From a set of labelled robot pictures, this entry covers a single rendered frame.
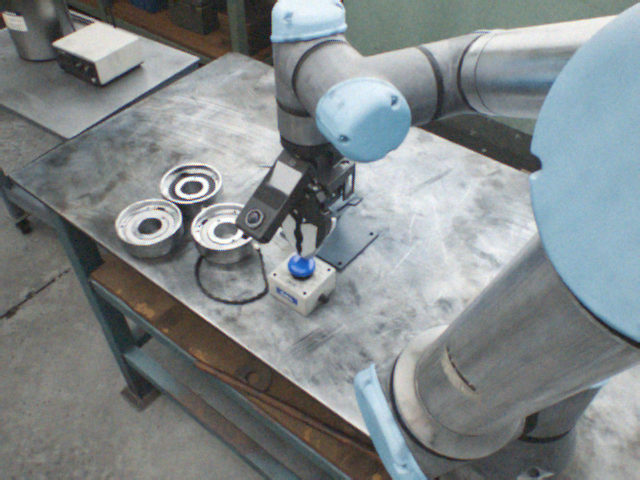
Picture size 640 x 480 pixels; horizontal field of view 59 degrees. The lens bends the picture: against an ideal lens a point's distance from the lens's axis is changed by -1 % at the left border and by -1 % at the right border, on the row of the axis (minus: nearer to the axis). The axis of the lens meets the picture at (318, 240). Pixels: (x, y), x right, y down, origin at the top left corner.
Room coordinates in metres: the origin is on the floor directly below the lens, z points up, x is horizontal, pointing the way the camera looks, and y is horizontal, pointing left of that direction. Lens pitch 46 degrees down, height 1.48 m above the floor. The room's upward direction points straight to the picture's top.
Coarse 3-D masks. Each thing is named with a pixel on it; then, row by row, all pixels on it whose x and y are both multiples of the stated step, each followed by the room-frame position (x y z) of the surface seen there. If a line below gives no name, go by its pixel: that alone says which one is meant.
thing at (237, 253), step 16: (208, 208) 0.69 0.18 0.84; (224, 208) 0.70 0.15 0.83; (240, 208) 0.70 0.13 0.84; (192, 224) 0.65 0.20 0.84; (224, 224) 0.67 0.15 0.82; (224, 240) 0.63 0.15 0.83; (256, 240) 0.63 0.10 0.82; (208, 256) 0.60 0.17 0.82; (224, 256) 0.60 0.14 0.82; (240, 256) 0.61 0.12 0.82
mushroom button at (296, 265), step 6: (294, 258) 0.55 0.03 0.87; (300, 258) 0.55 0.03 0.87; (312, 258) 0.56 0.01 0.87; (288, 264) 0.55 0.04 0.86; (294, 264) 0.54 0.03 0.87; (300, 264) 0.54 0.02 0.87; (306, 264) 0.54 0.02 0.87; (312, 264) 0.54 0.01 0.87; (294, 270) 0.53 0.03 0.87; (300, 270) 0.53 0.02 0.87; (306, 270) 0.53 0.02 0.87; (312, 270) 0.54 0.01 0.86; (300, 276) 0.53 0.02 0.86; (306, 276) 0.53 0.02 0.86
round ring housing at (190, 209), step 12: (180, 168) 0.80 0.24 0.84; (192, 168) 0.80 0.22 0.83; (204, 168) 0.80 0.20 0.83; (168, 180) 0.77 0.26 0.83; (180, 180) 0.77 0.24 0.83; (192, 180) 0.78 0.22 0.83; (204, 180) 0.77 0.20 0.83; (216, 180) 0.77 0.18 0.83; (180, 192) 0.74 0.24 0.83; (192, 192) 0.77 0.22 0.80; (204, 192) 0.74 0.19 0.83; (216, 192) 0.73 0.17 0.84; (180, 204) 0.70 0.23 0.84; (192, 204) 0.70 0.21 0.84; (204, 204) 0.71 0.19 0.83; (192, 216) 0.71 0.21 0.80
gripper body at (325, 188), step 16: (288, 144) 0.54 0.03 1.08; (320, 160) 0.55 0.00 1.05; (336, 160) 0.58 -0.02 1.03; (320, 176) 0.56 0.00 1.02; (336, 176) 0.56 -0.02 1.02; (352, 176) 0.58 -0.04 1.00; (304, 192) 0.53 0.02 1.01; (320, 192) 0.53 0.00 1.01; (336, 192) 0.57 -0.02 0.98; (352, 192) 0.58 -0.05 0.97; (304, 208) 0.53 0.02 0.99
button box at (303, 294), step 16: (288, 256) 0.58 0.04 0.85; (272, 272) 0.55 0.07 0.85; (288, 272) 0.55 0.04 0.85; (320, 272) 0.55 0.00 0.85; (272, 288) 0.54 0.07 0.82; (288, 288) 0.52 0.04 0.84; (304, 288) 0.52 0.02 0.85; (320, 288) 0.53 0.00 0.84; (288, 304) 0.52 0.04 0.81; (304, 304) 0.50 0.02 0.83
